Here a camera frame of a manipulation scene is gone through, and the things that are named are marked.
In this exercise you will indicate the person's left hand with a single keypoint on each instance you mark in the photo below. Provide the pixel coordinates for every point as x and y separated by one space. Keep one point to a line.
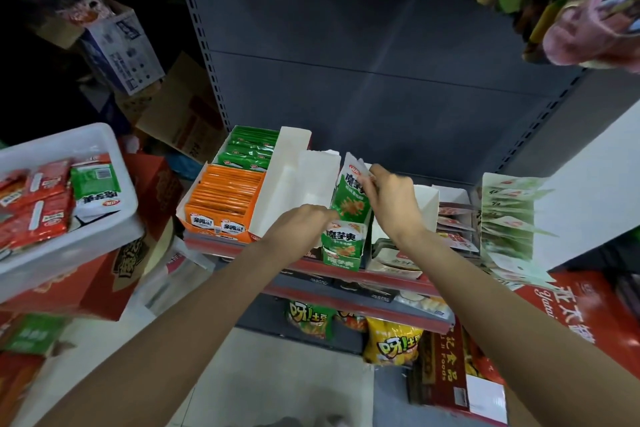
297 231

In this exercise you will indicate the person's right hand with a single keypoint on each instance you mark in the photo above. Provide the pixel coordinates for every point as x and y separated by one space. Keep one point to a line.
397 206

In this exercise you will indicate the person's left fingers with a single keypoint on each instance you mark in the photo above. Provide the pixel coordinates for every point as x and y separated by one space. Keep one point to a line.
327 217

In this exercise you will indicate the person's right fingers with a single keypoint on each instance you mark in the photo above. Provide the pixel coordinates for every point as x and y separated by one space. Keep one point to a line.
376 182

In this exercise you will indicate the green snack packet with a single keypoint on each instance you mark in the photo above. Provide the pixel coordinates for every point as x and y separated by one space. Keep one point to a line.
342 247
350 201

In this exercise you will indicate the person's right forearm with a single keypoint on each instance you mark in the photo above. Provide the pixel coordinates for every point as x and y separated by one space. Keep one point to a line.
505 326

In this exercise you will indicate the person's left forearm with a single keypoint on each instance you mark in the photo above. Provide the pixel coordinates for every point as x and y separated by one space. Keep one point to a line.
170 336

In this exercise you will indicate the empty white display box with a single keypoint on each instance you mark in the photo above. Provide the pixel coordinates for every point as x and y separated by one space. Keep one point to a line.
300 181

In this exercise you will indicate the beige snack packet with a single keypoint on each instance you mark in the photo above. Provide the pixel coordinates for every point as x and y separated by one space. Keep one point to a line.
395 261

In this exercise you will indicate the row of pink-white packets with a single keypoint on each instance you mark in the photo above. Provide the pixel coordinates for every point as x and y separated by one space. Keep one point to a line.
455 226

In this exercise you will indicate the green snack bag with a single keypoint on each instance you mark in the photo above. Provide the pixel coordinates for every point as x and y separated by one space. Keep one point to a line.
310 319

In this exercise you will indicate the row of orange packets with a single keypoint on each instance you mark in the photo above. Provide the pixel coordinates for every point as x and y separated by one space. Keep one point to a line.
225 196

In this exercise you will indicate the orange snack bag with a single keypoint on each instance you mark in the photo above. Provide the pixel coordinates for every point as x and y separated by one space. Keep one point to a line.
352 321

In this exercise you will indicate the grey metal shelf unit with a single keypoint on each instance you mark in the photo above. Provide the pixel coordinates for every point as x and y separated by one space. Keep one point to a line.
380 66

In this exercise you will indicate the white food packet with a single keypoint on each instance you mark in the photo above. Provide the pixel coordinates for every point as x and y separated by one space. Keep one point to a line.
425 304

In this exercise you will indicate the white cardboard display box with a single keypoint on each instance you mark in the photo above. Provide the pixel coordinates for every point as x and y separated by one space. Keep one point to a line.
192 201

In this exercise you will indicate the row of pale green packets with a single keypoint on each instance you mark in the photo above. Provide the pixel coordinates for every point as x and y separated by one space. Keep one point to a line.
510 221

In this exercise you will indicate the yellow snack bag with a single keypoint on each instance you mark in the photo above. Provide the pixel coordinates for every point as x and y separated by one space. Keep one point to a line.
392 341

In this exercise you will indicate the clear plastic bag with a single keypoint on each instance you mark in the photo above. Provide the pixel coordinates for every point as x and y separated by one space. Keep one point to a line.
172 276

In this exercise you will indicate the red cardboard box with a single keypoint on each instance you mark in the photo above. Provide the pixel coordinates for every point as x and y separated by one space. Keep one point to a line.
155 191

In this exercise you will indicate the brown cardboard box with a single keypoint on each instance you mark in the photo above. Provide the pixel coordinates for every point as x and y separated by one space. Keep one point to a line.
185 111

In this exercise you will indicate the dark red food box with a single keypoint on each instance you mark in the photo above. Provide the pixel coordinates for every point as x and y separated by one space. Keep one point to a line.
442 366

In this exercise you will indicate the white plastic bin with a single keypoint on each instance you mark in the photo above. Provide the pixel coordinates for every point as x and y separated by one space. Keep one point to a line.
107 236

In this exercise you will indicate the green and white packet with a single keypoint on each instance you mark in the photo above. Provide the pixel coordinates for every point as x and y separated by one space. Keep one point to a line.
95 186

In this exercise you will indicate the red carton with white lettering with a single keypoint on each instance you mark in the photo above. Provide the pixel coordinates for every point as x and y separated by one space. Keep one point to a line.
580 311

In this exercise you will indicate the blue and white cardboard box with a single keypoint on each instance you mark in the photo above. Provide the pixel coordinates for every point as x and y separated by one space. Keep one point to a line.
122 49

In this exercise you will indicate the hanging pink snack bag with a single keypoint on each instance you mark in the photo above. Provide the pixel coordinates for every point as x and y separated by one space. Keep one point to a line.
595 21

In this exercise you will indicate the red snack packet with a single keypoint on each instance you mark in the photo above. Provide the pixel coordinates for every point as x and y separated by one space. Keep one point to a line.
35 221
11 189
47 179

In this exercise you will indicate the green packaged goods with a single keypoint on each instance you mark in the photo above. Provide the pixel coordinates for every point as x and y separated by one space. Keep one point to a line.
35 334

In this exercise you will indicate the red packaged goods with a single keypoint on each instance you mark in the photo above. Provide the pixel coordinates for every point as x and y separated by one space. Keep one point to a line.
17 386

